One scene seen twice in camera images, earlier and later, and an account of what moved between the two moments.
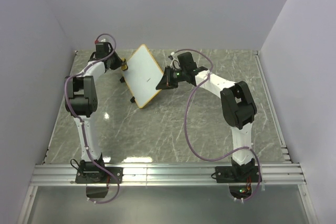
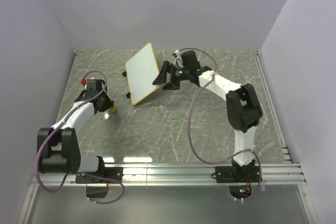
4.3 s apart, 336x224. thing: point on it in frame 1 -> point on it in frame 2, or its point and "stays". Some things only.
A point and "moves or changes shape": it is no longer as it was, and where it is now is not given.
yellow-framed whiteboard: (143, 75) moves or changes shape
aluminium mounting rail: (286, 174) stays
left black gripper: (118, 63) -> (108, 103)
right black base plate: (239, 174) stays
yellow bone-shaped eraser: (124, 66) -> (112, 109)
